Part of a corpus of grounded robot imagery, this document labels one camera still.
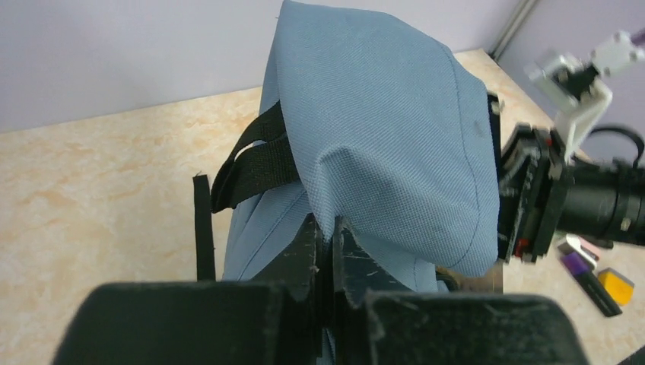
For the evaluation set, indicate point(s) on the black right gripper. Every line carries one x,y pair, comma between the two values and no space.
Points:
533,183

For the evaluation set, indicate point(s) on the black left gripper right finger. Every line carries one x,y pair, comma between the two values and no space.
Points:
378,320

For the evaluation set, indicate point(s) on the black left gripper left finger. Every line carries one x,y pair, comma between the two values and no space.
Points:
272,318

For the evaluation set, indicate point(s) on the blue student backpack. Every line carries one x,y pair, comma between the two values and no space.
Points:
364,117

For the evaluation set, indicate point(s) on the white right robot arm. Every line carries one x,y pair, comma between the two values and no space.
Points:
604,201

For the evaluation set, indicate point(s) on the purple cap black marker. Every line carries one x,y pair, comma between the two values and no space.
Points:
590,284

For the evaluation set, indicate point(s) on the yellow grey sharpener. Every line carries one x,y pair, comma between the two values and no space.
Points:
618,286

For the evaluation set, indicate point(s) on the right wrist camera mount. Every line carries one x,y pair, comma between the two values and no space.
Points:
577,88

